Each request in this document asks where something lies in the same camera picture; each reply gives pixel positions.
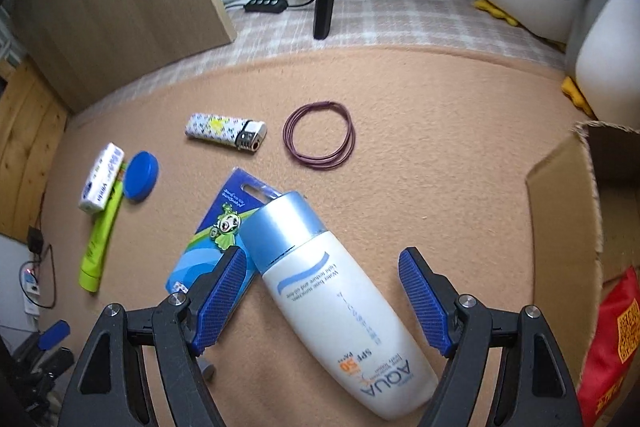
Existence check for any green tube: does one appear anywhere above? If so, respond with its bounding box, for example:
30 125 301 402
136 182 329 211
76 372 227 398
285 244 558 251
78 162 127 294

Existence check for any maroon hair tie loop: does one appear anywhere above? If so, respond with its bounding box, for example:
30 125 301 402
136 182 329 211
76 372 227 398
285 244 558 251
282 100 357 170

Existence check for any cardboard box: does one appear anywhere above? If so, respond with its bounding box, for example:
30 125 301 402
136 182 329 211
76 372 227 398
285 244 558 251
526 121 639 426

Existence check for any front penguin plush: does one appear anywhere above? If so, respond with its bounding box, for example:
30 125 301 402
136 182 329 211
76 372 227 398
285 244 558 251
562 0 640 129

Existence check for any blue cartoon card package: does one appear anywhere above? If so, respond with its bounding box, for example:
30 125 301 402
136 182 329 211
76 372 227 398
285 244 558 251
164 166 284 338

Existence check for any plaid bed sheet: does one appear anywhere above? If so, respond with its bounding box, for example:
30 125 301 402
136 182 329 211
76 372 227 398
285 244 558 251
70 0 564 128

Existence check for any white tissue pack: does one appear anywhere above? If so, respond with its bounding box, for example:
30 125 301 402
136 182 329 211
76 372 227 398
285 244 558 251
78 142 125 215

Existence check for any wooden cabinet panel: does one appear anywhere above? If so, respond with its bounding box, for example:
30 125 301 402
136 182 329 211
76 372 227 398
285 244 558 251
11 0 236 113

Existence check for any black power strip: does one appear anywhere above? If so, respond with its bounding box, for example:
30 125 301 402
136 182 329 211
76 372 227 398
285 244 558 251
243 0 288 14

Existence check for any blue round lid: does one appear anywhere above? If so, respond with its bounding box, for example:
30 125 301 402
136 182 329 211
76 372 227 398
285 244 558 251
124 150 160 202

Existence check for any red packet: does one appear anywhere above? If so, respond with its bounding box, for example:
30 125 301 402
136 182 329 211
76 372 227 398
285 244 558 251
577 268 639 426

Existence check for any white sunscreen bottle blue cap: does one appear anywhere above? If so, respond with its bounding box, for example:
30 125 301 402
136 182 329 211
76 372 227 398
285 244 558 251
239 192 438 421

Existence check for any patterned white lighter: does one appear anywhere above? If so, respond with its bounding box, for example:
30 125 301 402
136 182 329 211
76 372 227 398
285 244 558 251
184 113 267 153

